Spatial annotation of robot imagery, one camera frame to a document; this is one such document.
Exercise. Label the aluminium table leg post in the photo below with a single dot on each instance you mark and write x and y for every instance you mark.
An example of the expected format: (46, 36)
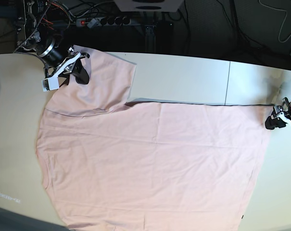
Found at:
(150, 39)

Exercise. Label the grey box with oval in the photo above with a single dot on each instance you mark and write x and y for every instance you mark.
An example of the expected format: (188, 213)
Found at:
(148, 5)

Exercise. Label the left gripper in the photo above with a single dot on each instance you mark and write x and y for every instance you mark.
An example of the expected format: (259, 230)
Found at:
(283, 112)

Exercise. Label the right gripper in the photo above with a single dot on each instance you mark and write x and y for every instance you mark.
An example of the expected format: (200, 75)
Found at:
(66, 62)

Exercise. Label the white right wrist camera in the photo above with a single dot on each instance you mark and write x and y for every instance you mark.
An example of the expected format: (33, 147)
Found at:
(49, 84)

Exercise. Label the black power strip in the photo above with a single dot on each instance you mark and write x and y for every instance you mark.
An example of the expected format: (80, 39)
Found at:
(104, 21)

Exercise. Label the white label sticker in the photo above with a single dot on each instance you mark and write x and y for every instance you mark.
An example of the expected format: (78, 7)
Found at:
(10, 198)

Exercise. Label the black power adapter box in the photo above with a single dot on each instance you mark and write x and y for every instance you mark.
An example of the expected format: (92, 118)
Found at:
(164, 28)

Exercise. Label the pink T-shirt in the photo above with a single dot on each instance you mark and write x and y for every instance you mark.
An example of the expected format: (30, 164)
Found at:
(149, 167)

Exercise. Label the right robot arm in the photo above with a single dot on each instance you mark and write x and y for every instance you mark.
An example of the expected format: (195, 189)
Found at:
(40, 29)

